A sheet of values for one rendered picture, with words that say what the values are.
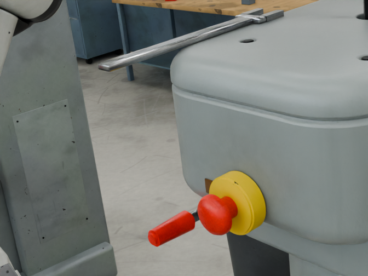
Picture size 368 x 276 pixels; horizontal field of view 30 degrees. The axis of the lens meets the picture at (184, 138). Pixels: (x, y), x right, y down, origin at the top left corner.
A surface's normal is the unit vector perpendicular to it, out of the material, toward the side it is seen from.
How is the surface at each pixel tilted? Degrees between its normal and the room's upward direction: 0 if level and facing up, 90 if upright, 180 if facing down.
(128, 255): 0
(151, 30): 90
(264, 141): 90
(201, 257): 0
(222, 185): 90
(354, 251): 90
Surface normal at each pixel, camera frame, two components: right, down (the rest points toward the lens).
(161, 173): -0.11, -0.92
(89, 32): 0.66, 0.21
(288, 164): -0.74, 0.33
